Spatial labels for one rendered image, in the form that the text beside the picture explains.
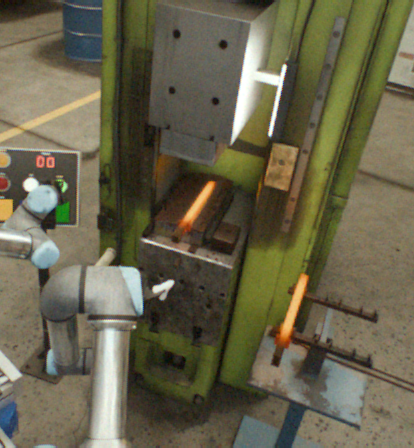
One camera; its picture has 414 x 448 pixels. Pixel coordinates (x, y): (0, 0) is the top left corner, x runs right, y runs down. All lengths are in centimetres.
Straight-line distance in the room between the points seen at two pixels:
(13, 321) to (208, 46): 190
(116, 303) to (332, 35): 104
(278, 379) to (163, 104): 103
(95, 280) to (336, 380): 106
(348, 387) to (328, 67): 109
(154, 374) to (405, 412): 127
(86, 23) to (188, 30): 474
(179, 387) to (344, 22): 169
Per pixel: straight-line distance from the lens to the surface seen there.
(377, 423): 284
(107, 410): 125
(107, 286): 124
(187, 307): 214
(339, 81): 177
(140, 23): 190
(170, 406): 262
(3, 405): 182
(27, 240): 146
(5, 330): 297
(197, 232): 197
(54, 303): 128
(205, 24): 166
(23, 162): 201
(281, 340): 166
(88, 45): 645
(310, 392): 193
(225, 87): 169
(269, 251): 210
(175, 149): 183
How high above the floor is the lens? 215
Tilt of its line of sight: 35 degrees down
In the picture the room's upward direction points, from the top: 9 degrees clockwise
